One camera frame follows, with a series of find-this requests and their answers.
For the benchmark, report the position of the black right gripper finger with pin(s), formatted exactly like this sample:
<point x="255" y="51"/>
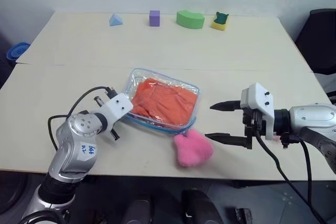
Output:
<point x="227" y="106"/>
<point x="231" y="140"/>

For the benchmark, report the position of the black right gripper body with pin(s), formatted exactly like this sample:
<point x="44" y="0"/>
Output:
<point x="253" y="121"/>

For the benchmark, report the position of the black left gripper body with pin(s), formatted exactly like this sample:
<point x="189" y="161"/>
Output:
<point x="114" y="134"/>

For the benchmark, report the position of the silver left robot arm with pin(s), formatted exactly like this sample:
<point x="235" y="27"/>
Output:
<point x="78" y="127"/>

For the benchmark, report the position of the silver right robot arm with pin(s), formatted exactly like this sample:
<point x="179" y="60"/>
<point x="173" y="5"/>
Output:
<point x="312" y="119"/>

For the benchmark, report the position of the orange cloth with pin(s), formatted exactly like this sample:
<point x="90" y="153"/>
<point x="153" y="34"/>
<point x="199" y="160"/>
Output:
<point x="162" y="100"/>

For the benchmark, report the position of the clear plastic pouch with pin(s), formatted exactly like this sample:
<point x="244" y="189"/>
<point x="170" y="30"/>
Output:
<point x="137" y="75"/>

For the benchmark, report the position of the pink plush toy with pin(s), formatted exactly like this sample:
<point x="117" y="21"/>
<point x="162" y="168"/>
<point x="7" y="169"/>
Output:
<point x="193" y="149"/>

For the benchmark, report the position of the black ribbed block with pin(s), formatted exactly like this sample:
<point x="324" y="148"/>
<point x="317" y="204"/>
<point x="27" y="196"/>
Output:
<point x="243" y="216"/>

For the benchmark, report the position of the yellow and green sponge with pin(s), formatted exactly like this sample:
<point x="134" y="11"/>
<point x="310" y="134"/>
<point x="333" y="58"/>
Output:
<point x="220" y="23"/>

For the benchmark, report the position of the green foam arch block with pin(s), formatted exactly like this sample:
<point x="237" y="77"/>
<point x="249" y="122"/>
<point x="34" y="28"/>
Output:
<point x="190" y="20"/>

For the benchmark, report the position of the black chair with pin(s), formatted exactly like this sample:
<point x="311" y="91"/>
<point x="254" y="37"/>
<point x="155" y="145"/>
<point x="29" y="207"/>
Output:
<point x="317" y="43"/>

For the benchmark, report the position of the purple foam cube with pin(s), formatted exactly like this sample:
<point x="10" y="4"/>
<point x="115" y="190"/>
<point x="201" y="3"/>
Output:
<point x="154" y="19"/>

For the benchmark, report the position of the light blue foam prism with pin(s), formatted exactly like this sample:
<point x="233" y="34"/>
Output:
<point x="115" y="20"/>

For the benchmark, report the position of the blue round lid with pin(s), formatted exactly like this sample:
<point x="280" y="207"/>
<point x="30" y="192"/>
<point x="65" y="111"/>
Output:
<point x="17" y="51"/>

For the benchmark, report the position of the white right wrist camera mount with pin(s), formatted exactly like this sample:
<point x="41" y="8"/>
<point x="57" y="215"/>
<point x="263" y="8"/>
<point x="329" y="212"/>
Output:
<point x="260" y="100"/>

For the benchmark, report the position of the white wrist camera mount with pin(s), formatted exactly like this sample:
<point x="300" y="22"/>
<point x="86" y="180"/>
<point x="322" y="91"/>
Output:
<point x="119" y="106"/>
<point x="260" y="100"/>

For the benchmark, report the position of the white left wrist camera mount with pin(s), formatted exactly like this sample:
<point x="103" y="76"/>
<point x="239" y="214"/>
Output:
<point x="119" y="106"/>

